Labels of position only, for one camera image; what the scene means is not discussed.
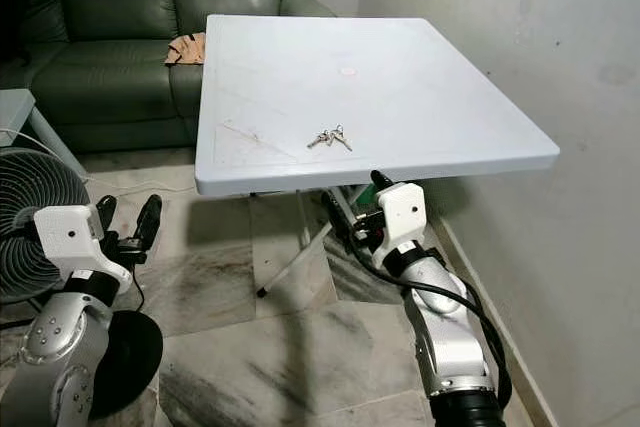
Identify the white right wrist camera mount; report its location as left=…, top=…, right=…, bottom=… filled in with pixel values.
left=370, top=182, right=428, bottom=254

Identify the brown crumpled cloth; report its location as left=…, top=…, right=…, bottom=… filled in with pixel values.
left=165, top=32, right=207, bottom=66

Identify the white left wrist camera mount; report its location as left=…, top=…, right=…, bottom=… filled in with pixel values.
left=33, top=205, right=123, bottom=283

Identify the dark green leather sofa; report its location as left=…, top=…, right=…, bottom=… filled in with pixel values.
left=0, top=0, right=337, bottom=154

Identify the grey side table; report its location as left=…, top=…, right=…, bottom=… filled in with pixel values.
left=0, top=88, right=91, bottom=184

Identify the silver key bunch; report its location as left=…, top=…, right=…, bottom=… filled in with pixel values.
left=307, top=125, right=354, bottom=152

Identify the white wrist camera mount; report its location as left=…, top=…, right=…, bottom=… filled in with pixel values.
left=370, top=182, right=428, bottom=254
left=33, top=205, right=123, bottom=283

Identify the grey round floor fan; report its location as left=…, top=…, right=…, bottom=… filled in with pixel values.
left=0, top=147, right=103, bottom=306

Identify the white folding table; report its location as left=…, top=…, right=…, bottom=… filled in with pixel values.
left=193, top=14, right=561, bottom=299

